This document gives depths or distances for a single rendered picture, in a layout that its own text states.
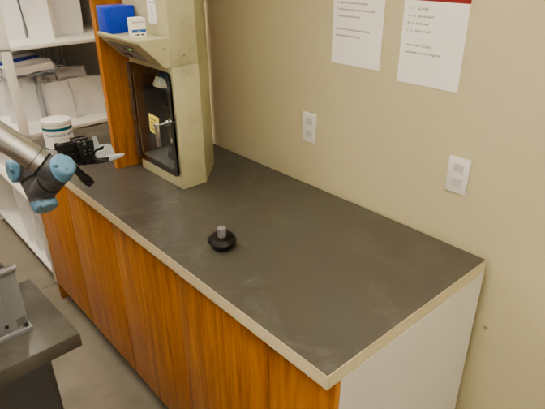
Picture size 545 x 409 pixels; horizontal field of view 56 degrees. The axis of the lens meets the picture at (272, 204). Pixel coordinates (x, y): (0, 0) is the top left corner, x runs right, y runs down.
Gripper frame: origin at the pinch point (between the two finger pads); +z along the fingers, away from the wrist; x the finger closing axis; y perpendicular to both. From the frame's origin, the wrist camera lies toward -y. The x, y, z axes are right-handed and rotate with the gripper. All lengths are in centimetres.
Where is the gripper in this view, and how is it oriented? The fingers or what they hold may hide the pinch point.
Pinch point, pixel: (115, 151)
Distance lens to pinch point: 188.5
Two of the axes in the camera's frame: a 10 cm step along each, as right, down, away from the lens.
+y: 0.0, -9.0, -4.4
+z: 7.5, -3.0, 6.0
